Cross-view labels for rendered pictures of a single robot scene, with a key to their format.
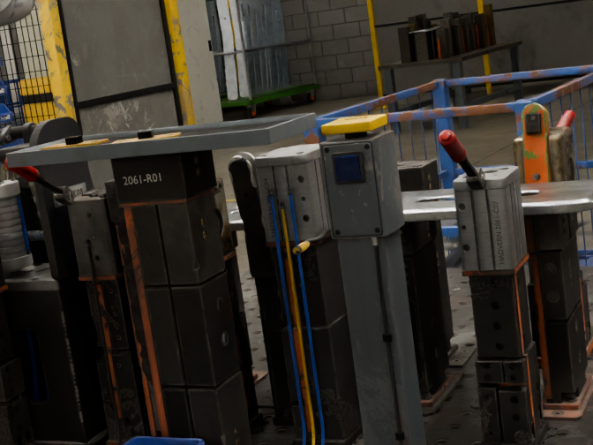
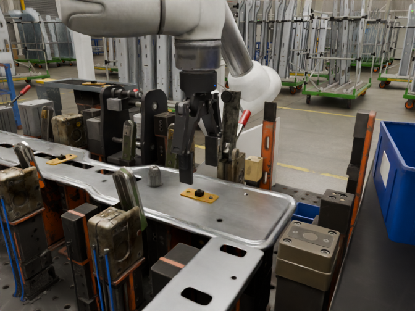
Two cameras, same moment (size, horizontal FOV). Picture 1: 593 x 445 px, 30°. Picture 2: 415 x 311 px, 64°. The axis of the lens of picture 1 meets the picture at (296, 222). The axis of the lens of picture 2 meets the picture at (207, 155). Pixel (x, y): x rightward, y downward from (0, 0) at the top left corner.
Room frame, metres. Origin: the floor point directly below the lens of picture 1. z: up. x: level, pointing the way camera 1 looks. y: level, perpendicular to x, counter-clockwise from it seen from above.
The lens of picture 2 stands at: (2.65, 0.71, 1.35)
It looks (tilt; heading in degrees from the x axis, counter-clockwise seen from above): 20 degrees down; 184
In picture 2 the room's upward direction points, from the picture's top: straight up
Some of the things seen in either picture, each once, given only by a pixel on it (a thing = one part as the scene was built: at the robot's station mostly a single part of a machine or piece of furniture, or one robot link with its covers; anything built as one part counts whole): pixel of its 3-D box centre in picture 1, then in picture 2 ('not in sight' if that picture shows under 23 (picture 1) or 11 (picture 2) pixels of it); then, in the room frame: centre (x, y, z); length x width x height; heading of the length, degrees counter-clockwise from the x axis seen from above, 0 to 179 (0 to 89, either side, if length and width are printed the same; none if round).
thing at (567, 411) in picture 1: (559, 299); not in sight; (1.50, -0.35, 0.84); 0.18 x 0.06 x 0.29; 155
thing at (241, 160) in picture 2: not in sight; (230, 212); (1.82, 0.71, 0.88); 0.07 x 0.06 x 0.35; 155
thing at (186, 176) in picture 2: not in sight; (186, 167); (2.02, 0.62, 1.09); 0.03 x 0.01 x 0.07; 65
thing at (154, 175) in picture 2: not in sight; (154, 178); (1.92, 0.53, 1.02); 0.03 x 0.03 x 0.07
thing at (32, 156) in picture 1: (159, 140); (89, 84); (1.37, 0.15, 1.16); 0.37 x 0.14 x 0.02; 65
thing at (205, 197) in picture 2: not in sight; (199, 193); (1.97, 0.64, 1.01); 0.08 x 0.04 x 0.01; 64
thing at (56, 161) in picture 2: not in sight; (62, 157); (1.77, 0.22, 1.01); 0.08 x 0.04 x 0.01; 155
